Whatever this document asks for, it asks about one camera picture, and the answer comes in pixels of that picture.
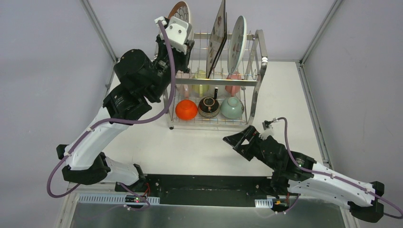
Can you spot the beige bowl dark rim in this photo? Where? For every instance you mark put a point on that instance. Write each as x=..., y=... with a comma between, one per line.
x=208, y=107

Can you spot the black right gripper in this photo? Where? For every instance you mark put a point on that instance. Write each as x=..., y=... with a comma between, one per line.
x=250, y=134

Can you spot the white ribbed mug black rim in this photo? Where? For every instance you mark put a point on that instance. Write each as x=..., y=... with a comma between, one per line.
x=221, y=88

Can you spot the stainless steel dish rack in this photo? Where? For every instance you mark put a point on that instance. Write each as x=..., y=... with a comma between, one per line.
x=250, y=74

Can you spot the square floral plate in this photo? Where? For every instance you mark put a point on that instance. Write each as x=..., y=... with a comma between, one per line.
x=217, y=39

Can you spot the mint green bowl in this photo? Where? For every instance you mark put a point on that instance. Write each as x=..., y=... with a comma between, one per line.
x=232, y=108

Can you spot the brown floral round plate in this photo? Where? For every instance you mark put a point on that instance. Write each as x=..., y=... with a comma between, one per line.
x=182, y=11

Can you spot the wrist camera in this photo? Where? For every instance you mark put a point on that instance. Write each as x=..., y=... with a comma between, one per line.
x=267, y=129
x=179, y=32

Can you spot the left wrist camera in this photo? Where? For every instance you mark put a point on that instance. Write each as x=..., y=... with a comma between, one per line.
x=179, y=32

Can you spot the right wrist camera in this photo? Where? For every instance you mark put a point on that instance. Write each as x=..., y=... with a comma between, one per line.
x=267, y=129

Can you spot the orange plastic bowl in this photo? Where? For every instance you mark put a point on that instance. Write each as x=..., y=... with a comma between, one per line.
x=186, y=110

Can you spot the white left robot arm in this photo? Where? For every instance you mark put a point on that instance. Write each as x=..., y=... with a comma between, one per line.
x=142, y=82

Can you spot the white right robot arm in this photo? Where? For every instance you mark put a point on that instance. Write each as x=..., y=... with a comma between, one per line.
x=297, y=173

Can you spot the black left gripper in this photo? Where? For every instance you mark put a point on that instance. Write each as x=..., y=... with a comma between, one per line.
x=183, y=58

